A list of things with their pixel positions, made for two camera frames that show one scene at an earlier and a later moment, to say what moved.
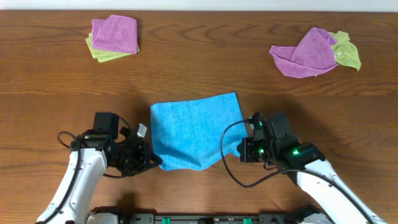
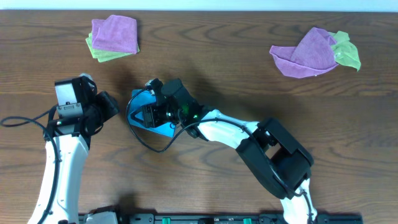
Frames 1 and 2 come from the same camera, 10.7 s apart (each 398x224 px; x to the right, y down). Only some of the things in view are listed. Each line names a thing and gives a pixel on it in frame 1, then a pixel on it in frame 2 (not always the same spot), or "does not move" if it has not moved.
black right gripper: x=245 y=152 -> x=150 y=115
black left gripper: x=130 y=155 -> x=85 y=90
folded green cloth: x=103 y=55 does not move
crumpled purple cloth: x=313 y=53 does not move
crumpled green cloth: x=346 y=54 does not move
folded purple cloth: x=116 y=33 does not move
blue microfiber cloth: x=193 y=134 -> x=141 y=98
